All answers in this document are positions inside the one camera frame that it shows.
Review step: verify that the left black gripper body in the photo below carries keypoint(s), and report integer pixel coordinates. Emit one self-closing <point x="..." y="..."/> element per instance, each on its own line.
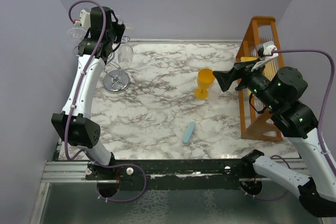
<point x="117" y="29"/>

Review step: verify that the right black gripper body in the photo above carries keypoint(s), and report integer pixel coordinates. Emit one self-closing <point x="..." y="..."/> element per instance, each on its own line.
<point x="258" y="83"/>

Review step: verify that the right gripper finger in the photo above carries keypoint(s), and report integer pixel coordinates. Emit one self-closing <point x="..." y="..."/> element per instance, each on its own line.
<point x="249" y="65"/>
<point x="226" y="78"/>

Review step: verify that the yellow plastic wine glass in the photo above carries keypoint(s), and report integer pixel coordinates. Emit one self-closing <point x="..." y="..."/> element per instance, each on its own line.
<point x="205" y="79"/>

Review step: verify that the clear ribbed wine glass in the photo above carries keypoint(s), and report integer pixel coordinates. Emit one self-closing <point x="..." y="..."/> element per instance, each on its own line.
<point x="214" y="92"/>

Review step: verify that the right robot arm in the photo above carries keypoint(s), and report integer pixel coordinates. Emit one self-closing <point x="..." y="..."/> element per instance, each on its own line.
<point x="298" y="124"/>

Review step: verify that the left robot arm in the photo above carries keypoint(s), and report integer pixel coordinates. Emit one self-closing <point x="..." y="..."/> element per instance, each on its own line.
<point x="73" y="123"/>

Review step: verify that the yellow card in rack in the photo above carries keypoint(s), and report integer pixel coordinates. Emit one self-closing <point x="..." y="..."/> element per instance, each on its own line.
<point x="245" y="59"/>

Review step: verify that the wooden dish rack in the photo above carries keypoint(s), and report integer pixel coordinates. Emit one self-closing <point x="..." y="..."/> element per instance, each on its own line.
<point x="255" y="126"/>

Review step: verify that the chrome wine glass rack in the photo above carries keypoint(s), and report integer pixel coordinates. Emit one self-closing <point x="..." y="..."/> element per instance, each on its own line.
<point x="115" y="81"/>

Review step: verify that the light blue eraser bar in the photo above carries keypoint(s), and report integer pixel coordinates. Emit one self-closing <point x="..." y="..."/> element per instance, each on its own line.
<point x="188" y="133"/>

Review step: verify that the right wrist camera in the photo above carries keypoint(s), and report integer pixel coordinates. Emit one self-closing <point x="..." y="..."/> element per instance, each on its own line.
<point x="267" y="54"/>

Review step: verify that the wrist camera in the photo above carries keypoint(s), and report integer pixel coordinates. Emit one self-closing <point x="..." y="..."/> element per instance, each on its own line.
<point x="267" y="54"/>
<point x="83" y="21"/>

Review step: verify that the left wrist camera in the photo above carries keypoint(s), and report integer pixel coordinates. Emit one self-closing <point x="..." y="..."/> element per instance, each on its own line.
<point x="83" y="21"/>

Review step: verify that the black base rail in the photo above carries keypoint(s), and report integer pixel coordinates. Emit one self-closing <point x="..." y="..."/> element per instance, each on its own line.
<point x="174" y="174"/>

